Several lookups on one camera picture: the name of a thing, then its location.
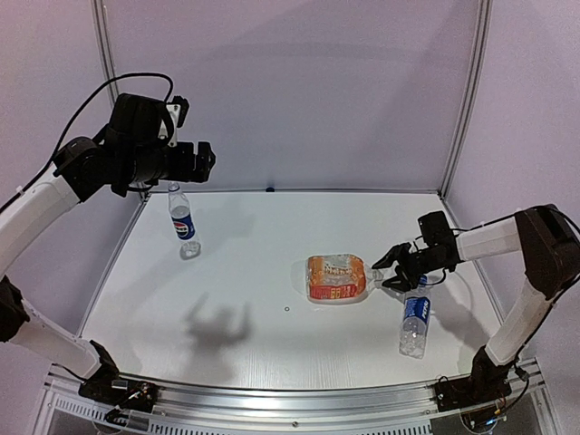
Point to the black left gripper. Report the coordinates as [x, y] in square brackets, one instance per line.
[202, 161]

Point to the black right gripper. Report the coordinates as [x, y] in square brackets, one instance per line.
[406, 265]

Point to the Pepsi bottle blue label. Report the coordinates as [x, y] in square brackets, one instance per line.
[180, 213]

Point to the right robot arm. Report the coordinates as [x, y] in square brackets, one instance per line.
[542, 240]

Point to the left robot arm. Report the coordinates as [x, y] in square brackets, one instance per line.
[80, 169]

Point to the clear bottle blue text label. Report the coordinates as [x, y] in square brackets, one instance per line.
[415, 321]

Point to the orange label flat bottle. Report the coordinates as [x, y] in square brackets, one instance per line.
[337, 279]

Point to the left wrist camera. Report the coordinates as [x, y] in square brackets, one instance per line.
[173, 117]

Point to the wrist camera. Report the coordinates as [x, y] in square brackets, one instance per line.
[173, 117]
[435, 229]

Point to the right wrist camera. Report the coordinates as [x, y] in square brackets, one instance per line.
[435, 229]

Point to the aluminium table frame rail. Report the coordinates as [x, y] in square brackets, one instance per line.
[411, 408]

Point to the right corner aluminium post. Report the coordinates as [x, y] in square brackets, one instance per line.
[469, 96]

